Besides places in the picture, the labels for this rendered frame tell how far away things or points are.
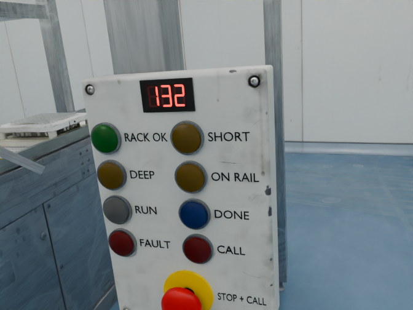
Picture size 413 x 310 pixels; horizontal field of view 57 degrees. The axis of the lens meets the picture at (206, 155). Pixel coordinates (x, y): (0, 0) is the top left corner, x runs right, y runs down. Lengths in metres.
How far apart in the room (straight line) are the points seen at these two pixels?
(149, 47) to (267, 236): 0.22
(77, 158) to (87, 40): 3.31
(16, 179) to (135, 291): 0.83
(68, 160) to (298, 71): 2.71
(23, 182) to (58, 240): 0.31
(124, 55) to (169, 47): 0.05
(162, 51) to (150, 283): 0.24
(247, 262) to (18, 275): 1.05
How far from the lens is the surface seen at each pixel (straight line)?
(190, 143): 0.32
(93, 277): 1.68
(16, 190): 1.22
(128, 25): 0.41
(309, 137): 3.81
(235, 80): 0.31
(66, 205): 1.48
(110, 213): 0.38
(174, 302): 0.38
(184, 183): 0.34
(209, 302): 0.40
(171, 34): 0.42
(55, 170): 1.34
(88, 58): 4.67
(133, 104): 0.34
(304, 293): 1.84
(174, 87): 0.32
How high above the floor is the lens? 1.09
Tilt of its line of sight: 16 degrees down
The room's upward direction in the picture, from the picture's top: 5 degrees counter-clockwise
